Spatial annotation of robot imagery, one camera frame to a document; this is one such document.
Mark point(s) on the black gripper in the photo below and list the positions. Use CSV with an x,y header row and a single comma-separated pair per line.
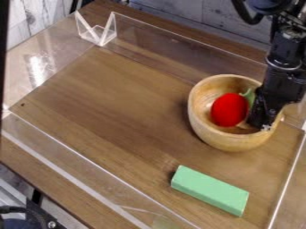
x,y
284,87

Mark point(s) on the black clamp with bolt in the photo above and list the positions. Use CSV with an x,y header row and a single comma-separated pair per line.
x,y
40,218

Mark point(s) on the wooden bowl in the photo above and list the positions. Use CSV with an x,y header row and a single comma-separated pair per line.
x,y
233,139

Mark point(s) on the green rectangular block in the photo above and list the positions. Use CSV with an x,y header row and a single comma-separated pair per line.
x,y
211,190

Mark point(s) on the red round plush tomato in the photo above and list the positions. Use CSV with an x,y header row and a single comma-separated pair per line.
x,y
231,108

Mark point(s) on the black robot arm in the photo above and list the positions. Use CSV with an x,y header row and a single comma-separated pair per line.
x,y
288,33

